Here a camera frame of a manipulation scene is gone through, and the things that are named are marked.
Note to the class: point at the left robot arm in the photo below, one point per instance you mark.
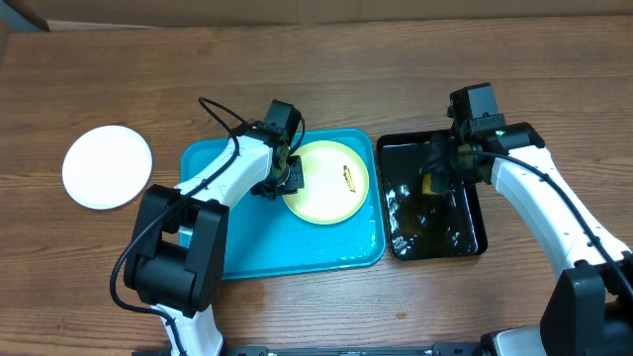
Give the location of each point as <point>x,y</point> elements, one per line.
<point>174,263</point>

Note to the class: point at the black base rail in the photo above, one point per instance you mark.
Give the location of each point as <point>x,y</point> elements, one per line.
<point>437,349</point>

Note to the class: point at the green yellow sponge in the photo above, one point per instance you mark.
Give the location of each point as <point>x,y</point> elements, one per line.
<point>434,184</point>

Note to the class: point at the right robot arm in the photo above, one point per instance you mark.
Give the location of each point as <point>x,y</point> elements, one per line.
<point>590,309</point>

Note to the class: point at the yellow-green plate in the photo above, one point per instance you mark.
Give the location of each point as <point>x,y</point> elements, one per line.
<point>336,183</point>

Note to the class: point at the black rectangular tray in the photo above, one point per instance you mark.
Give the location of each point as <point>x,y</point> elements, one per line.
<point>424,226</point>

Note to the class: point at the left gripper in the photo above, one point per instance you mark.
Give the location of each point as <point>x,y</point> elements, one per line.
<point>296,181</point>

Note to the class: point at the white plate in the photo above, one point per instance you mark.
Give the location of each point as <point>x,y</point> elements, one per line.
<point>106,167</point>

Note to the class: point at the teal plastic tray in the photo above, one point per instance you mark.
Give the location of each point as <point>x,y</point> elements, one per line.
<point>265,239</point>

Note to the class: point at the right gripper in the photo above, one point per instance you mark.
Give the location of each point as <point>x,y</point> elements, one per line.
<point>439,167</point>

